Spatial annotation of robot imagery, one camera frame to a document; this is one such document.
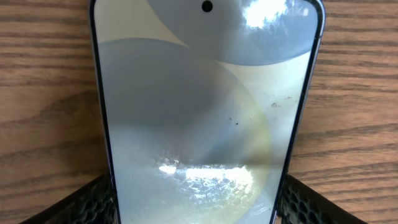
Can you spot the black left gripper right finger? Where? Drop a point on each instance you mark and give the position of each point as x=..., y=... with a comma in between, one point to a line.
x=299, y=204

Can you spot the blue Galaxy smartphone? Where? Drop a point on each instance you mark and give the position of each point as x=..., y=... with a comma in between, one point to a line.
x=201, y=101

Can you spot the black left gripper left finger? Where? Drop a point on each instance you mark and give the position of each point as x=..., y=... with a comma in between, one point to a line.
x=94, y=203

